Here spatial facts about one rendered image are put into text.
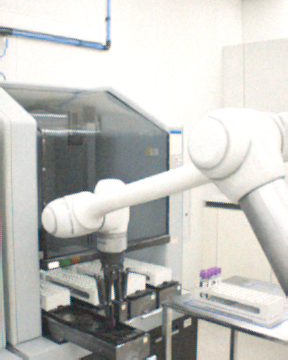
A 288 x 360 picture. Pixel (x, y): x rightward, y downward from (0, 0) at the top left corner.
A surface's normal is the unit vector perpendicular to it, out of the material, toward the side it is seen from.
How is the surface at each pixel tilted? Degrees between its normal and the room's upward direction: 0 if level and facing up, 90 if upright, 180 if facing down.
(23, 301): 90
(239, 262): 90
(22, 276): 90
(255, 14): 90
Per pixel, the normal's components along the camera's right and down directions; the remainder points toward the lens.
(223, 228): -0.69, 0.04
